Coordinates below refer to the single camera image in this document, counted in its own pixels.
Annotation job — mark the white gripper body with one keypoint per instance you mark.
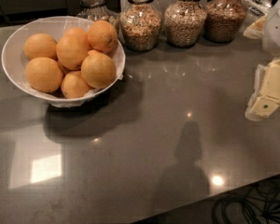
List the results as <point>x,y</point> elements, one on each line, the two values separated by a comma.
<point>277,27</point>

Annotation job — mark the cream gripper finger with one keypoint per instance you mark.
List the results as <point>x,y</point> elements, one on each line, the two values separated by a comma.
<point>266,97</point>
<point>255,30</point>

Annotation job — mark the glass jar of dark grains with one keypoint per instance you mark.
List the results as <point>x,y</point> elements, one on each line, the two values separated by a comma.
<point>224,19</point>

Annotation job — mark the glass jar of cereal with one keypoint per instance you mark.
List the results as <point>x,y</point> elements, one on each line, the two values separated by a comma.
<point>140,24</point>

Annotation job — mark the orange top right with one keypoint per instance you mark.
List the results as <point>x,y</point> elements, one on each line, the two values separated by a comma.
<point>103,36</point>

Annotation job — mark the orange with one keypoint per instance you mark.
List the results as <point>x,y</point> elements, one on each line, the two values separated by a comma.
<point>40,45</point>
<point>71,52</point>
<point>98,70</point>
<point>44,74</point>
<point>103,36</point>
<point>74,86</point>
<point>78,33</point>

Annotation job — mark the orange front right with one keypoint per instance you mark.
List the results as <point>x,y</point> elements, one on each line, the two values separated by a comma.
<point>98,70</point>

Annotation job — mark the glass jar far left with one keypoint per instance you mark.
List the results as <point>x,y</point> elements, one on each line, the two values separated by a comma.
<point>96,10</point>

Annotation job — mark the orange behind centre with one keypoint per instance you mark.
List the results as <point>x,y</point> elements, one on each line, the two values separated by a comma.
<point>78,33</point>

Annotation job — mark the orange bottom middle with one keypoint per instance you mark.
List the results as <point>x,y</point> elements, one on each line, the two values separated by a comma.
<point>74,86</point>

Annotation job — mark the orange top left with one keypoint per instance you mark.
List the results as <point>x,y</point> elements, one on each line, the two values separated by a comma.
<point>40,45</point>

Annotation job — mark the orange front left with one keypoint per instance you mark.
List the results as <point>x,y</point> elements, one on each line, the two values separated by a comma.
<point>44,74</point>

